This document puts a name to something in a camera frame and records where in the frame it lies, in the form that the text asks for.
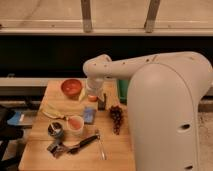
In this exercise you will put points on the orange small fruit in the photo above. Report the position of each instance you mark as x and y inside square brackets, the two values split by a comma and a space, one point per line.
[92, 98]

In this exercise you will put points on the dark metal can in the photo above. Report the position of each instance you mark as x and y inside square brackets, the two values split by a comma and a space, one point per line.
[55, 130]

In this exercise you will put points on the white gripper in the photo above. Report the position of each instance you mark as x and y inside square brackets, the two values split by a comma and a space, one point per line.
[94, 87]

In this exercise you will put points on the white cup with red inside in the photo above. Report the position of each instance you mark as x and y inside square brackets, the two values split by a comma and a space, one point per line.
[76, 125]

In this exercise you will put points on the black handled brush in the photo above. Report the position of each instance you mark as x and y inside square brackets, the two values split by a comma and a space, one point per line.
[74, 149]

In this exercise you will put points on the blue sponge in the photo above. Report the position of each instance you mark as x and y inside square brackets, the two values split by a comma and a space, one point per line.
[89, 115]

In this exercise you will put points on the blue object on left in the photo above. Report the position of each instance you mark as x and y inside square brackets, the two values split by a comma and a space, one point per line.
[17, 119]

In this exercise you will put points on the black chair on left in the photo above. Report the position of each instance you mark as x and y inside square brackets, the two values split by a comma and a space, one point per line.
[8, 132]

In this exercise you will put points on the banana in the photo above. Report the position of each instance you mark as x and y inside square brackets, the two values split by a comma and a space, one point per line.
[50, 111]

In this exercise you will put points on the green container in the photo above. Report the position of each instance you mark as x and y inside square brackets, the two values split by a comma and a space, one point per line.
[122, 88]

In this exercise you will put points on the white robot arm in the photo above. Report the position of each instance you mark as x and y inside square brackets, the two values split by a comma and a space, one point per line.
[162, 103]

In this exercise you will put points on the red bowl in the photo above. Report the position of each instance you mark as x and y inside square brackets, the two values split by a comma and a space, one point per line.
[71, 87]

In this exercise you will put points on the bunch of dark grapes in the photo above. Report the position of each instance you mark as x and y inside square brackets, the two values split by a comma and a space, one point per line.
[116, 114]

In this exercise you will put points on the small grey metal object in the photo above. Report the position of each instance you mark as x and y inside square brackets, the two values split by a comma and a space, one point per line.
[57, 148]

